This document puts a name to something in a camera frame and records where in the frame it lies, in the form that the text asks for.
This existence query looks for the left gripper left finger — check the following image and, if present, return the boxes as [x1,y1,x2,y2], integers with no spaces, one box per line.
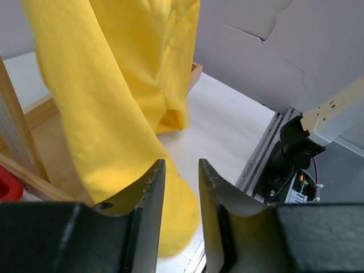
[1,160,166,272]

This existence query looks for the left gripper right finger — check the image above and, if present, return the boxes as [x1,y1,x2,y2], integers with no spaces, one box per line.
[198,159,363,272]

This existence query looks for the yellow shorts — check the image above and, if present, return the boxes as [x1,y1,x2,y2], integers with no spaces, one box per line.
[22,1,200,257]

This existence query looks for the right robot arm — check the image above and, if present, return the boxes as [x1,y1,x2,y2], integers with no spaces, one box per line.
[265,76,363,181]

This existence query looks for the red plastic bin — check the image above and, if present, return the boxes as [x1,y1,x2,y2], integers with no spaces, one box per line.
[0,166,23,201]

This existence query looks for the wooden clothes rack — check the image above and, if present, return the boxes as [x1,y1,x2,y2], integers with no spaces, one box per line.
[1,53,198,209]

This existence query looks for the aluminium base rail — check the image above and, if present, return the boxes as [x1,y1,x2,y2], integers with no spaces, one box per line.
[235,107,301,198]

